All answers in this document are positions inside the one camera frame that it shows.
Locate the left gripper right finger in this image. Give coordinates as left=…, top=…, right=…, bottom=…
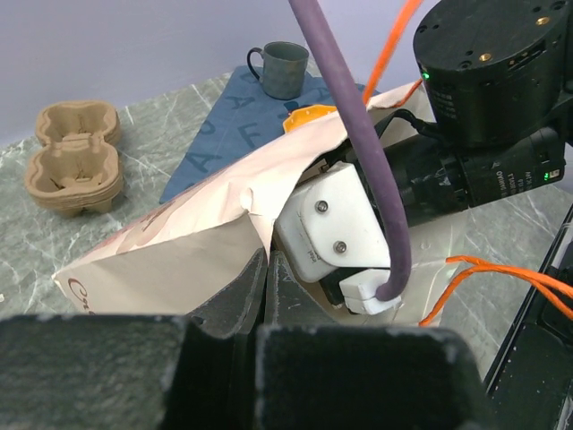
left=254, top=252, right=492, bottom=429

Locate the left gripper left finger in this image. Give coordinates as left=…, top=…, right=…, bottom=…
left=1, top=252, right=267, bottom=429

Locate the brown paper takeout bag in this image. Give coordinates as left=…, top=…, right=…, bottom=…
left=51, top=0, right=573, bottom=328

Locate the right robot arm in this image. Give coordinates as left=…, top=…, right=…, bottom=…
left=374, top=1, right=572, bottom=226

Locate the orange dotted plate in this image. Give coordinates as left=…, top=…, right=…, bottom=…
left=282, top=104, right=337, bottom=133

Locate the blue letter-print cloth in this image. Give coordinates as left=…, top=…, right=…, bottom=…
left=158, top=64, right=381, bottom=205

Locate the dark green mug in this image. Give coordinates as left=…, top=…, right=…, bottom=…
left=246, top=41, right=310, bottom=100

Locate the black mounting base rail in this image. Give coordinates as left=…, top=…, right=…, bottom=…
left=483, top=210, right=573, bottom=430

